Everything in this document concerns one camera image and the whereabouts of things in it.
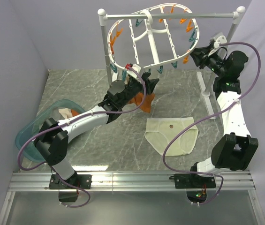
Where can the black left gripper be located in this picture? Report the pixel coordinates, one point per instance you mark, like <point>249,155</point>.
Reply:
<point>151,84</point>

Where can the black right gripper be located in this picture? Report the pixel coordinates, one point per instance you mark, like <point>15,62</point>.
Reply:
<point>200,56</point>

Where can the white oval clip hanger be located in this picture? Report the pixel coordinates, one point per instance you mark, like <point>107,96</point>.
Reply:
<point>166,9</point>

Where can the pale yellow underwear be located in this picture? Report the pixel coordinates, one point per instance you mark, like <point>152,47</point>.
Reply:
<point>161,131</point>

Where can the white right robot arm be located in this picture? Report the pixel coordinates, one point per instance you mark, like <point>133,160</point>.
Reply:
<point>236,148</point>

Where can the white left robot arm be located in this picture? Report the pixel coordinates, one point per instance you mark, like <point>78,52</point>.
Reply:
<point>55,136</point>

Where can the orange hanging underwear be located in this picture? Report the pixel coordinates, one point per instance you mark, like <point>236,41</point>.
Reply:
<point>134,94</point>

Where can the white drying rack stand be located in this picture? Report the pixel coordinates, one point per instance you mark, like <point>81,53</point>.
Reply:
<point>154,20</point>

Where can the orange cloth in basket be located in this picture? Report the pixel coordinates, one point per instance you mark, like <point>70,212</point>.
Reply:
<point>74,112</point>

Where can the cream cloth in basket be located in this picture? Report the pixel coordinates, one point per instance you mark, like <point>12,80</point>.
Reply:
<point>66,113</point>

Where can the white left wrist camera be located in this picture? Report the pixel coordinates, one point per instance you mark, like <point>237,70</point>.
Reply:
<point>132,69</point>

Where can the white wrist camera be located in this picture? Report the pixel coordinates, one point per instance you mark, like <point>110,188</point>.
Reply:
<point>218,39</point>
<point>132,69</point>

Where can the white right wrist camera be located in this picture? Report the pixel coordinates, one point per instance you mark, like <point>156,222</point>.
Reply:
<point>218,39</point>

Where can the aluminium mounting rail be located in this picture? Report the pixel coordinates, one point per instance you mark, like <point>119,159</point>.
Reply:
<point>128,182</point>

